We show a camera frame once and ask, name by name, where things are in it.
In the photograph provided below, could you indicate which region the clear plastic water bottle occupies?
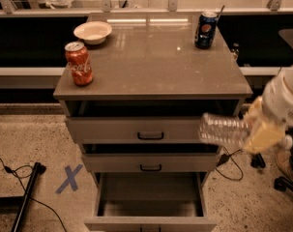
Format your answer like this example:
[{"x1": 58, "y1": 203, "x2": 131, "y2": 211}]
[{"x1": 198, "y1": 113, "x2": 250, "y2": 149}]

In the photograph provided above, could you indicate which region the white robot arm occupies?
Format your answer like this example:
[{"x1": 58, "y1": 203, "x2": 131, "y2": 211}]
[{"x1": 243, "y1": 65, "x2": 293, "y2": 154}]

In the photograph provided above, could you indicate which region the grey drawer cabinet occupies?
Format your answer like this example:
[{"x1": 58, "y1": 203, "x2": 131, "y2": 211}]
[{"x1": 52, "y1": 12, "x2": 253, "y2": 232}]

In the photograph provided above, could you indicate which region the bottom grey drawer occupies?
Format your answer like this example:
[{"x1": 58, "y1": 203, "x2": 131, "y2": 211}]
[{"x1": 84, "y1": 172, "x2": 217, "y2": 232}]

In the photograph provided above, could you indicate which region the grey drawer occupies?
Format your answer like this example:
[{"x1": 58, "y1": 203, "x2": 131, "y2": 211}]
[
  {"x1": 64, "y1": 100, "x2": 241, "y2": 145},
  {"x1": 84, "y1": 172, "x2": 217, "y2": 232},
  {"x1": 82, "y1": 144, "x2": 219, "y2": 173}
]

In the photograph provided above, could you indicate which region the top grey drawer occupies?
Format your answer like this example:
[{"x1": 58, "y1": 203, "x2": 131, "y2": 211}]
[{"x1": 64, "y1": 100, "x2": 241, "y2": 145}]

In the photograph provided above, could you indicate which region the middle grey drawer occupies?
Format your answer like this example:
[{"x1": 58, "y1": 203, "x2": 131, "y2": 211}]
[{"x1": 82, "y1": 144, "x2": 219, "y2": 173}]

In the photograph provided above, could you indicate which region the black pole right floor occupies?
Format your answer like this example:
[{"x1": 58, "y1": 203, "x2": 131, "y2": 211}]
[{"x1": 250, "y1": 154, "x2": 266, "y2": 168}]

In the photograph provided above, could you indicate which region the black pole floor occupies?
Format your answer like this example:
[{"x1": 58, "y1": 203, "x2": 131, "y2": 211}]
[
  {"x1": 250, "y1": 154, "x2": 266, "y2": 168},
  {"x1": 11, "y1": 162, "x2": 46, "y2": 232}
]

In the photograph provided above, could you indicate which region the person's shoe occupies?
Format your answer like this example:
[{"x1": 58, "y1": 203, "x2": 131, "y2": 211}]
[{"x1": 276, "y1": 151, "x2": 293, "y2": 183}]

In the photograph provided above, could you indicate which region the black chair base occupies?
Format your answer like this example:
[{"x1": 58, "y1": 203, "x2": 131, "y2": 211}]
[{"x1": 274, "y1": 176, "x2": 293, "y2": 192}]

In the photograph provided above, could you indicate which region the blue Pepsi can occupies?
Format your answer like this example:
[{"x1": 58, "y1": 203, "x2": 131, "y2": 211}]
[{"x1": 194, "y1": 11, "x2": 218, "y2": 49}]

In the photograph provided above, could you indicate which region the blue tape X mark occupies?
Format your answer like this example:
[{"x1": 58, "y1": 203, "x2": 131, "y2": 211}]
[{"x1": 56, "y1": 164, "x2": 83, "y2": 194}]

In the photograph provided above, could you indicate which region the white bowl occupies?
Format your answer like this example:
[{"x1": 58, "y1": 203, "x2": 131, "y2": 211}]
[{"x1": 73, "y1": 21, "x2": 112, "y2": 44}]

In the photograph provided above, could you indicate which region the red Coca-Cola can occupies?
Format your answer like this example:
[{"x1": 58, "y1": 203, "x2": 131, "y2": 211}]
[{"x1": 65, "y1": 42, "x2": 93, "y2": 86}]

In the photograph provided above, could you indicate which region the black pole left floor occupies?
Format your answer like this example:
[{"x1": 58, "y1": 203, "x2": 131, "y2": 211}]
[{"x1": 11, "y1": 162, "x2": 46, "y2": 232}]

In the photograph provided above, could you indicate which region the black cable right floor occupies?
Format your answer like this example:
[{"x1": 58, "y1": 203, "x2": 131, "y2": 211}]
[{"x1": 215, "y1": 147, "x2": 246, "y2": 182}]

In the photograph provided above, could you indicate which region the black cable floor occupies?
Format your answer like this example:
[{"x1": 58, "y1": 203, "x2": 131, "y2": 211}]
[
  {"x1": 215, "y1": 147, "x2": 246, "y2": 182},
  {"x1": 0, "y1": 148, "x2": 69, "y2": 232}
]

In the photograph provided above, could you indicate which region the black cable left floor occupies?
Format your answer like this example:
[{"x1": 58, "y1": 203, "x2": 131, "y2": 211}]
[{"x1": 0, "y1": 148, "x2": 69, "y2": 232}]

